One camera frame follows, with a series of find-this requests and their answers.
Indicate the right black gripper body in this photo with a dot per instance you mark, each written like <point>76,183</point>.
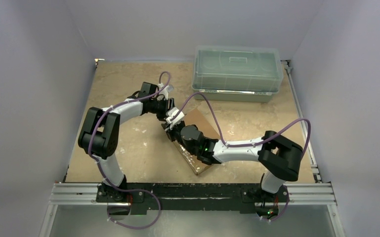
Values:
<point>173,133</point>

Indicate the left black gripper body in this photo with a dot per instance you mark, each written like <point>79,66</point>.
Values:
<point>160,108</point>

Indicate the brown cardboard express box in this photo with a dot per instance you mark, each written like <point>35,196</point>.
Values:
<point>202,130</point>

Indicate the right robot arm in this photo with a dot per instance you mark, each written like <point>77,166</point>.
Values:
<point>278,154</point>

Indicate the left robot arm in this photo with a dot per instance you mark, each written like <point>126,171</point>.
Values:
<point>99,134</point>

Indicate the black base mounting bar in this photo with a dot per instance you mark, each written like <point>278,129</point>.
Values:
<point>246,198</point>

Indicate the clear plastic storage bin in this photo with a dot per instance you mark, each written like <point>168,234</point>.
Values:
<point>237,73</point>

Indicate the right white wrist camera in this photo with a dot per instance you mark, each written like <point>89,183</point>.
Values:
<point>174,116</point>

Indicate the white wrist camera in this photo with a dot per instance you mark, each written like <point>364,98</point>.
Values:
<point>174,116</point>
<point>164,90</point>

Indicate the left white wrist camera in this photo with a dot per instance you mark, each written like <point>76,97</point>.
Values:
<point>164,90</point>

